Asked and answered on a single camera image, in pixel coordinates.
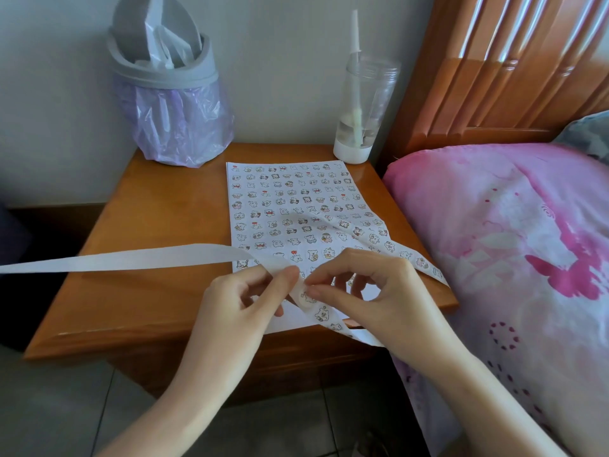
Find person's left hand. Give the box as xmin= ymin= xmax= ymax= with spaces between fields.
xmin=173 ymin=265 xmax=301 ymax=405

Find white straw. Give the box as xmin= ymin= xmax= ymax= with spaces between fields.
xmin=350 ymin=9 xmax=363 ymax=146

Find white paper sheet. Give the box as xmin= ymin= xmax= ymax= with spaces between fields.
xmin=226 ymin=160 xmax=398 ymax=335

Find clear cup with white base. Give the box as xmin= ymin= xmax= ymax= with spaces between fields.
xmin=332 ymin=55 xmax=402 ymax=165

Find long white sticker strip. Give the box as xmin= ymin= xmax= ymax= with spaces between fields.
xmin=0 ymin=204 xmax=450 ymax=348

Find purple rolled mat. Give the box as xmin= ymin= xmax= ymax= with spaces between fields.
xmin=0 ymin=204 xmax=32 ymax=270

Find wooden nightstand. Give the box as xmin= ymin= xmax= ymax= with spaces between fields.
xmin=23 ymin=142 xmax=459 ymax=407

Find pink slipper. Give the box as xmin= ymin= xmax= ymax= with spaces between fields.
xmin=351 ymin=428 xmax=391 ymax=457

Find person's right hand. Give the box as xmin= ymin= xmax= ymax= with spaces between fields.
xmin=303 ymin=248 xmax=472 ymax=381

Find person's left forearm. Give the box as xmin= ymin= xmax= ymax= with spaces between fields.
xmin=97 ymin=380 xmax=227 ymax=457

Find grey trash bin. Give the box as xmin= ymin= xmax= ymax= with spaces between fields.
xmin=106 ymin=0 xmax=219 ymax=90

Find white backing scraps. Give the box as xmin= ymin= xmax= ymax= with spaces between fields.
xmin=134 ymin=0 xmax=196 ymax=71

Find pink floral bedding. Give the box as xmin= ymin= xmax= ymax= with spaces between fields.
xmin=382 ymin=142 xmax=609 ymax=457

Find purple plastic bin bag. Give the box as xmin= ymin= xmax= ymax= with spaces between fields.
xmin=113 ymin=73 xmax=235 ymax=169

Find wooden bed headboard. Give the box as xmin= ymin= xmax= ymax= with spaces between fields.
xmin=378 ymin=0 xmax=609 ymax=175

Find rows of stuck cartoon stickers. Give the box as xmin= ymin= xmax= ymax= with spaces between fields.
xmin=229 ymin=164 xmax=396 ymax=272

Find grey pillow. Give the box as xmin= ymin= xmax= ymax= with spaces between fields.
xmin=554 ymin=110 xmax=609 ymax=166

